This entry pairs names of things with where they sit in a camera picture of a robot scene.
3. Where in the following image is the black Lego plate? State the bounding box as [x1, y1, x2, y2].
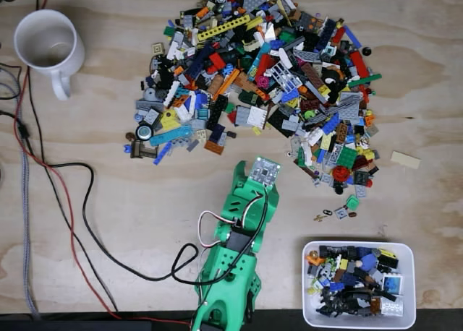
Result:
[206, 94, 229, 121]

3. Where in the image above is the reddish brown Lego plate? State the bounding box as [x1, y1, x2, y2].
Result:
[300, 62, 326, 92]

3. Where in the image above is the light grey Lego plate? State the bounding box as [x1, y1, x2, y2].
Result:
[381, 297, 404, 317]

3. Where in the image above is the red cable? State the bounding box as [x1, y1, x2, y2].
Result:
[13, 0, 196, 327]

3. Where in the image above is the orange long Lego plate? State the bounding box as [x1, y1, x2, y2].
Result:
[211, 69, 242, 100]

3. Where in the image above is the white ceramic mug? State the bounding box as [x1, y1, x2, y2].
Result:
[13, 9, 86, 101]

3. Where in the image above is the thin black cable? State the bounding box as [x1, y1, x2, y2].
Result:
[27, 0, 119, 312]

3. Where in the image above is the green square Lego plate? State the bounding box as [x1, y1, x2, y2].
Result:
[336, 146, 359, 168]

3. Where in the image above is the grey braided cable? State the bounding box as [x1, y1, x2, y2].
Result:
[0, 63, 41, 319]

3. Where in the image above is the red long Lego brick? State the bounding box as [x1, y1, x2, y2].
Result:
[349, 51, 370, 79]

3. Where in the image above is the orange-brown Lego plate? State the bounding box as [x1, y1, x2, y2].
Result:
[204, 139, 225, 155]

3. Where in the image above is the thick black cable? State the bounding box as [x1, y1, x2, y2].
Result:
[0, 108, 225, 285]

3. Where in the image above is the black Lego claw piece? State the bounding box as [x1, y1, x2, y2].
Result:
[318, 291, 366, 316]

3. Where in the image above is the blue long Lego plate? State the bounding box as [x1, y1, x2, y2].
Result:
[343, 25, 362, 49]

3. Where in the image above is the light blue long Lego piece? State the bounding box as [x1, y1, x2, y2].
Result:
[149, 125, 195, 147]

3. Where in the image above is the yellow Lego wedge piece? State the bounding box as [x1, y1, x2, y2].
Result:
[160, 109, 180, 132]

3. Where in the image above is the white plastic bin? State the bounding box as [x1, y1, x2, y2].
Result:
[302, 240, 417, 329]

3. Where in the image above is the green long Lego plate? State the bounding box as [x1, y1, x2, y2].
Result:
[349, 73, 383, 88]

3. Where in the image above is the yellow Lego Technic beam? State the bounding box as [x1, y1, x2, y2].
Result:
[197, 14, 252, 42]

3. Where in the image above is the large grey Lego plate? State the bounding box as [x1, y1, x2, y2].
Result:
[338, 92, 362, 122]

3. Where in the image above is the tan flat Lego tile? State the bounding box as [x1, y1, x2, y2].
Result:
[390, 150, 422, 170]

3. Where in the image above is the bare camera circuit board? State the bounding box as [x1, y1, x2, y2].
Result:
[248, 156, 282, 188]

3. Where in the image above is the blue narrow Lego plate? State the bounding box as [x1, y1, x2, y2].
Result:
[152, 141, 174, 166]

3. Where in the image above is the black Lego brick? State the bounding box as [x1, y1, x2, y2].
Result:
[376, 254, 399, 269]

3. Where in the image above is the white Lego window blue glass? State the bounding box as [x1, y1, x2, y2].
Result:
[382, 274, 404, 296]

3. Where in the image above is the brown Lego frame piece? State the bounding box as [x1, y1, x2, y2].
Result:
[129, 139, 159, 159]

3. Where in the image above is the white servo cable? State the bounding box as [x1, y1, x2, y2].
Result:
[197, 190, 269, 251]

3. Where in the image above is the white Lego lattice window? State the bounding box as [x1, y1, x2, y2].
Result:
[271, 61, 303, 92]

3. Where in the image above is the white square Lego plate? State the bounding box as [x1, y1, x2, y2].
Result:
[249, 106, 269, 128]

